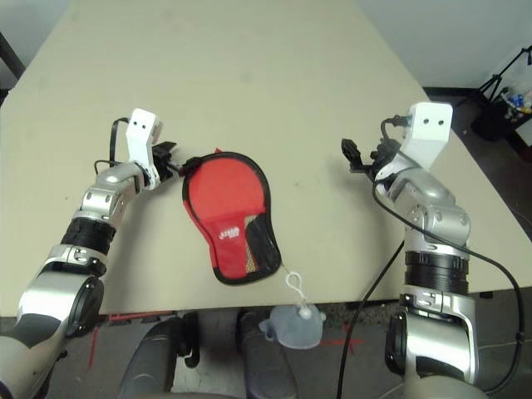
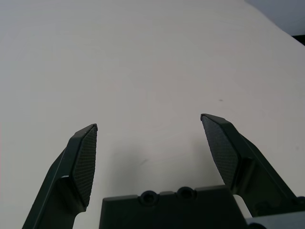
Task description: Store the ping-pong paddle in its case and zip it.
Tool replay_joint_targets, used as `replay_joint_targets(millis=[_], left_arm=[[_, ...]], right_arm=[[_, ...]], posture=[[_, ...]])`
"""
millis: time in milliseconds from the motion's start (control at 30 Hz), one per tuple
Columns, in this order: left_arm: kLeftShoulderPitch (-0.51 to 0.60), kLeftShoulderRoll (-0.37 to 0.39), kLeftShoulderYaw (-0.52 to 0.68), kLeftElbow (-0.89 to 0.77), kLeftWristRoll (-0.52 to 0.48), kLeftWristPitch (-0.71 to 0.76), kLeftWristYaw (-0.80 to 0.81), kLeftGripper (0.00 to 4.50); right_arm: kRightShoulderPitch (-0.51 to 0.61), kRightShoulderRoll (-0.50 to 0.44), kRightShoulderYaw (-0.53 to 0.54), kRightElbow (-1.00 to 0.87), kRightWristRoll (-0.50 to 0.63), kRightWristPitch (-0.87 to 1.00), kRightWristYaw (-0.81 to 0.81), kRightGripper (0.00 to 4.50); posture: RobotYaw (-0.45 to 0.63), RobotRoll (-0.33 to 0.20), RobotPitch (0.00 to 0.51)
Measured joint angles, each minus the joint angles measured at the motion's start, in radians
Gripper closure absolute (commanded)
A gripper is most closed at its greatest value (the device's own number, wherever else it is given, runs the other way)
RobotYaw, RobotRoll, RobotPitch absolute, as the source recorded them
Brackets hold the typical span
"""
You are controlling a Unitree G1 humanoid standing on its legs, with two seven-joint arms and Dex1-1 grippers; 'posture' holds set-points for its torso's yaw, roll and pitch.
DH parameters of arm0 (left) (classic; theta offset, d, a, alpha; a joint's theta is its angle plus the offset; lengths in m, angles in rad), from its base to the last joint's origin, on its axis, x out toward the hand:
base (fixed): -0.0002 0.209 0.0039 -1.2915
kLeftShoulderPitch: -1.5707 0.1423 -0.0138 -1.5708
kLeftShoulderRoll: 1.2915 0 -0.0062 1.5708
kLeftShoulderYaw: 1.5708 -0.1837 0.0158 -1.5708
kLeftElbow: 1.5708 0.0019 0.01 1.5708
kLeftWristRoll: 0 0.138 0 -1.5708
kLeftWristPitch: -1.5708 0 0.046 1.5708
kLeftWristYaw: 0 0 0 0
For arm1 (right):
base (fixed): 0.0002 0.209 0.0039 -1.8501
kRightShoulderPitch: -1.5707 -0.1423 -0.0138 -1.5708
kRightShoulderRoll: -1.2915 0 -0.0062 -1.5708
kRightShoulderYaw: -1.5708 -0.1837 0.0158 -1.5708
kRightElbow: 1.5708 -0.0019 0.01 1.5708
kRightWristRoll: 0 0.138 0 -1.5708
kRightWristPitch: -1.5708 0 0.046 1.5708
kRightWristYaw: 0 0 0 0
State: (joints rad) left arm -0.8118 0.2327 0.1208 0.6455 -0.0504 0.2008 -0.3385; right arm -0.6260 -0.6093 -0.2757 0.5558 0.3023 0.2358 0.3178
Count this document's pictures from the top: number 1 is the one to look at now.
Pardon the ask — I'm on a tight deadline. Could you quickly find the dark grey left robot leg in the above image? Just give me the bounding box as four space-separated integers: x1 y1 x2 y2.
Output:
116 312 200 399

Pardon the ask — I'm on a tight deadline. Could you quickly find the side table with dark legs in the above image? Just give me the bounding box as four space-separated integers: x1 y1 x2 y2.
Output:
0 32 26 105

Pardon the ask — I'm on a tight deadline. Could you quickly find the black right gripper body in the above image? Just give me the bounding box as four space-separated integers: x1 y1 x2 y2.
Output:
348 143 402 180

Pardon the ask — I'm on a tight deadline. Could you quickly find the dark grey robot leg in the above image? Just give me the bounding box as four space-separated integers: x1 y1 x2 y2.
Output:
236 309 300 399
116 312 200 399

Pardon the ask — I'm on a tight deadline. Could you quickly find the bin with bottles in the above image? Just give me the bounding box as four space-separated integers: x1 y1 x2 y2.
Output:
471 81 532 142

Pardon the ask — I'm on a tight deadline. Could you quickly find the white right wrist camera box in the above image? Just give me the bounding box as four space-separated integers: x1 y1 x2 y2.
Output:
400 102 453 170

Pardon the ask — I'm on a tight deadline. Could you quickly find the black left camera cable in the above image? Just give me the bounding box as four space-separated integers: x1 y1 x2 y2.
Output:
93 117 131 170

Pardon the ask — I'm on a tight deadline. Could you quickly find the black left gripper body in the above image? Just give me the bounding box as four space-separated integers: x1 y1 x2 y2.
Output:
151 149 175 184

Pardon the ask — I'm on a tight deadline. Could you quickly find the white floor cable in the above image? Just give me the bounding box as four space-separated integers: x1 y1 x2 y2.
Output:
477 338 527 350

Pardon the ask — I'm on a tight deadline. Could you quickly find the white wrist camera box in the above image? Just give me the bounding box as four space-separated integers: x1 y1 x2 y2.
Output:
400 102 453 170
124 108 162 191

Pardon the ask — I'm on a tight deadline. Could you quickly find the dark grey right robot leg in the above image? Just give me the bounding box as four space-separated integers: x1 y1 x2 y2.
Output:
236 309 300 399

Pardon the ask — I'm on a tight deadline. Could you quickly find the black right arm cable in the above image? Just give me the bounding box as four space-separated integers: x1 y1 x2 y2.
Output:
338 240 406 399

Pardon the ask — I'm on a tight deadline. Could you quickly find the red black paddle case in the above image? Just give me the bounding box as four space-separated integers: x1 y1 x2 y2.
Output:
180 145 286 287

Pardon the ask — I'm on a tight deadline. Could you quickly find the grey plush zipper charm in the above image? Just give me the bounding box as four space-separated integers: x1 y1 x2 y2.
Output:
258 272 328 349

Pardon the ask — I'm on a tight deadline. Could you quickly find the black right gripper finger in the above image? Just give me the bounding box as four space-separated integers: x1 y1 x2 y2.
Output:
341 139 363 166

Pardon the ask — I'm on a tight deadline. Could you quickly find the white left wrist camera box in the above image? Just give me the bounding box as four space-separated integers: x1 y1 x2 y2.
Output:
124 108 162 191

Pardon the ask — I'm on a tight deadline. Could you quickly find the black tripod stand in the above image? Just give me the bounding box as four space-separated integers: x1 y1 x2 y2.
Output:
477 45 532 105

